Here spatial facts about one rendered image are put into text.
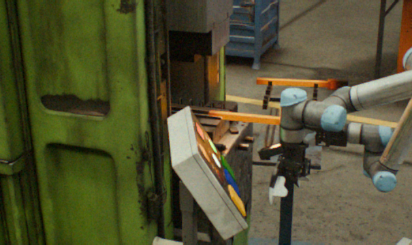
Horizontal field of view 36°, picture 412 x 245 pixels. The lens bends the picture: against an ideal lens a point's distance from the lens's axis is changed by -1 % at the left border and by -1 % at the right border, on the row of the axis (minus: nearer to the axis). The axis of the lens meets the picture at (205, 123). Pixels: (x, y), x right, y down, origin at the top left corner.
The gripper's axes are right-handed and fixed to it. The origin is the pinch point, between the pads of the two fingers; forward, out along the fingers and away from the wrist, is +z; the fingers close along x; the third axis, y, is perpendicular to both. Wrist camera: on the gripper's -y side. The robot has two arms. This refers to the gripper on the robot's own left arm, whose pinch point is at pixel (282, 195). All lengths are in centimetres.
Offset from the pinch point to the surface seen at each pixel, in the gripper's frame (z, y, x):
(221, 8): -48, -47, 25
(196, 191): -14.9, -4.3, -35.3
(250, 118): -7.2, -36.1, 29.6
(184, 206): -1.0, -17.7, -26.2
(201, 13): -50, -42, 10
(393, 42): 94, -197, 493
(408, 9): 24, -127, 365
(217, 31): -41, -45, 21
